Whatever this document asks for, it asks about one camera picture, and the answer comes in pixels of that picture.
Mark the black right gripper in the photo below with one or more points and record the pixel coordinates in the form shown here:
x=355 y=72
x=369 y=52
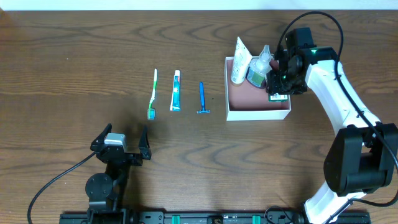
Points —
x=280 y=86

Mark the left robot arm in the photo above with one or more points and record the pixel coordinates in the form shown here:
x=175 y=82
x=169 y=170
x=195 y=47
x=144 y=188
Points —
x=105 y=190

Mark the green toothpaste tube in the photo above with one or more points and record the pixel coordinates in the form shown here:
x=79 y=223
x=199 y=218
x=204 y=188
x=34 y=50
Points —
x=175 y=101

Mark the green white toothbrush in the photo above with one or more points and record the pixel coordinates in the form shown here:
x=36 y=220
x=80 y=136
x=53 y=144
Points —
x=151 y=110

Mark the blue disposable razor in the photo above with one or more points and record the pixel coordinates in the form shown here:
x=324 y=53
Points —
x=202 y=101

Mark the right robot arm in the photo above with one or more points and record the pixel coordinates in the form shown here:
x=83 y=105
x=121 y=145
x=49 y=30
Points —
x=362 y=157

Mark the small white green packet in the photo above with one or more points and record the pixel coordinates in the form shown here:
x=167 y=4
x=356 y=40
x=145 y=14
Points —
x=278 y=98

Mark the white lotion tube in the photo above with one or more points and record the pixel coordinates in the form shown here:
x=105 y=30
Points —
x=241 y=61

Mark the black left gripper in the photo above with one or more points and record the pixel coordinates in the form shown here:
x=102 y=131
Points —
x=121 y=157

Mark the clear pump bottle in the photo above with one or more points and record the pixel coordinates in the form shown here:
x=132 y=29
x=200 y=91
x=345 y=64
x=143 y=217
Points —
x=259 y=68

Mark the white box with red bottom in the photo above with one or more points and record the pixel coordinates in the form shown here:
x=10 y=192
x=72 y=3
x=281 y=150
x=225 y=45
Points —
x=248 y=103

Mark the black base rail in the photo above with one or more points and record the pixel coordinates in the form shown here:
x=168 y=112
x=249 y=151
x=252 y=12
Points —
x=272 y=216

